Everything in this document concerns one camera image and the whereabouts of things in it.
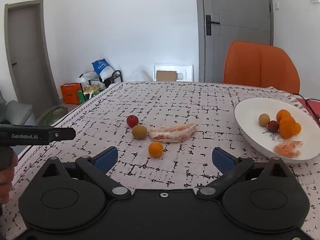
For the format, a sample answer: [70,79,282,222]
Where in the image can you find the brown kiwi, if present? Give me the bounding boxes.
[258,113,270,127]
[132,125,148,140]

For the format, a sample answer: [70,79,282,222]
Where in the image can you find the grey door with handle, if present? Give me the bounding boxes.
[197,0,274,83]

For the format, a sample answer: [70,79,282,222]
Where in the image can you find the person's left hand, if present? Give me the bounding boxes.
[0,153,18,204]

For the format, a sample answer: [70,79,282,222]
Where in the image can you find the dark red plum front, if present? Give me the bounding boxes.
[267,120,279,133]

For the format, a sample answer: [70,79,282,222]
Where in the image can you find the pomelo segment back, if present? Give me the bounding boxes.
[148,122,197,143]

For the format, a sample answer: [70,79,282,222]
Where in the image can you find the black usb cable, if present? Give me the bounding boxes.
[292,93,320,126]

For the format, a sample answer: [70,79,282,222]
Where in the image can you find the large orange front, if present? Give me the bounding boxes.
[279,115,296,139]

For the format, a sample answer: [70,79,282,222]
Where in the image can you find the brown kiwi back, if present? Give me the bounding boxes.
[132,125,148,140]

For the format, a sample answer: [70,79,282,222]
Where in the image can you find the blue white plastic bag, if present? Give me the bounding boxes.
[92,59,114,80]

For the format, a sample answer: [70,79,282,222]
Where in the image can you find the grey sofa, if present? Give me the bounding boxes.
[0,94,36,125]

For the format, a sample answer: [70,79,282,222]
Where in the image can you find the large orange back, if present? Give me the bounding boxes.
[276,109,291,123]

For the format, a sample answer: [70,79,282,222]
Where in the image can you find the orange red cartoon mat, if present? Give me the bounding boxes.
[297,98,320,121]

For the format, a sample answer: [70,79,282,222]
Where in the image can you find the pomelo segment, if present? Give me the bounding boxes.
[274,140,303,158]
[148,122,197,143]

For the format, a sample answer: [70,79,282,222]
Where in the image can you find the red plum back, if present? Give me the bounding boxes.
[126,115,139,128]

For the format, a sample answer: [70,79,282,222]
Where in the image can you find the large orange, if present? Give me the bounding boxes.
[276,109,291,123]
[279,115,296,139]

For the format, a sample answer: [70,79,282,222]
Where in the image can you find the brown kiwi front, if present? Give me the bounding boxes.
[258,113,270,127]

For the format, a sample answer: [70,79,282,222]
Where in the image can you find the white ceramic plate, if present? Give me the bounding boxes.
[234,98,319,163]

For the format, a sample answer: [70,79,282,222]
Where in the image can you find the grey left door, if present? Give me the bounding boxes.
[4,0,60,118]

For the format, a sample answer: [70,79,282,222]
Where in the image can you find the white framed board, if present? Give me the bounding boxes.
[153,64,193,82]

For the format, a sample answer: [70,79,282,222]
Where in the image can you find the small tangerine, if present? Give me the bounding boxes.
[293,122,302,135]
[148,141,164,158]

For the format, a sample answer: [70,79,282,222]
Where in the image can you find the green backpack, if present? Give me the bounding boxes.
[38,106,68,126]

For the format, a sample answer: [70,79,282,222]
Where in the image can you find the pomelo segment front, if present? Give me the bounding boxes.
[274,140,303,158]

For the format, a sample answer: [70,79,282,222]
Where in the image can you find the orange paper bag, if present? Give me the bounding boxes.
[60,83,81,105]

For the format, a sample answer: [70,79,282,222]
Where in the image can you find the white black patterned tablecloth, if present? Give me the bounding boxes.
[1,82,319,239]

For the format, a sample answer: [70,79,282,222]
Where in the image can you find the black metal rack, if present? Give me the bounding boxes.
[76,70,123,89]

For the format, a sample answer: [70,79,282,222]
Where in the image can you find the orange chair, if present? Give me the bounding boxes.
[223,41,300,94]

